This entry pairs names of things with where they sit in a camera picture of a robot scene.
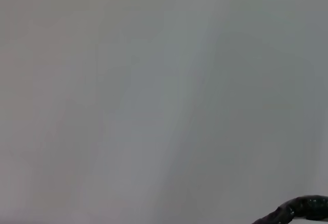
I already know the black round teapot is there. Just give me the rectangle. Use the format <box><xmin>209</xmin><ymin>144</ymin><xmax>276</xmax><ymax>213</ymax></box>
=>
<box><xmin>252</xmin><ymin>194</ymin><xmax>328</xmax><ymax>224</ymax></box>

